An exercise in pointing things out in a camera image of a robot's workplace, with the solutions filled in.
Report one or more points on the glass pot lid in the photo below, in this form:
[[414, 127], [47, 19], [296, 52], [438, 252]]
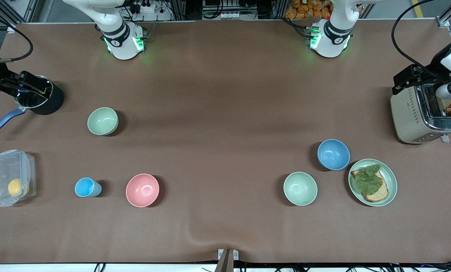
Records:
[[30, 102]]

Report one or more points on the toast slice in toaster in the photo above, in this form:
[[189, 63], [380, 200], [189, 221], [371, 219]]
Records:
[[450, 108]]

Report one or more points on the pink bowl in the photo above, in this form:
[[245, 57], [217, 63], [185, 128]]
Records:
[[142, 190]]

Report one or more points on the blue bowl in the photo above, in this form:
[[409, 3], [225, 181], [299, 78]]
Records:
[[333, 155]]

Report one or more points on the clear plastic lidded container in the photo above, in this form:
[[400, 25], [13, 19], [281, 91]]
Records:
[[2, 170]]

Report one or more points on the beige and chrome toaster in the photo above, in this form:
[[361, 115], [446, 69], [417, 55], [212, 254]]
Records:
[[406, 117]]

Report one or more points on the small blue cup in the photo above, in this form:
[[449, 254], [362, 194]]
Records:
[[84, 187]]

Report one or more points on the green lettuce leaf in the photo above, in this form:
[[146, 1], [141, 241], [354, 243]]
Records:
[[368, 180]]

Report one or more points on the yellow lemon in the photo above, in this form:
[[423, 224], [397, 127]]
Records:
[[16, 187]]

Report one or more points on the light green plate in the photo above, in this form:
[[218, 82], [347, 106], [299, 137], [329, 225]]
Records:
[[391, 181]]

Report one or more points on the light green bowl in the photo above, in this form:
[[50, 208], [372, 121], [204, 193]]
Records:
[[103, 121], [300, 189]]

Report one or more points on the metal table clamp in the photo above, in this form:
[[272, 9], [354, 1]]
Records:
[[227, 260]]

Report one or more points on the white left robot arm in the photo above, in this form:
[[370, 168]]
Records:
[[330, 42]]

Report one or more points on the brown bread slice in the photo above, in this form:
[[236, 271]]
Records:
[[378, 195]]

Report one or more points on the white power strip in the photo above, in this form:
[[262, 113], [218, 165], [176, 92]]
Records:
[[148, 7]]

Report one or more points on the orange snack bag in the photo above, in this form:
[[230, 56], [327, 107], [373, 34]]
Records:
[[308, 9]]

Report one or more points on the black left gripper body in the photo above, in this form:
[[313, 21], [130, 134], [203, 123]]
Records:
[[433, 78]]

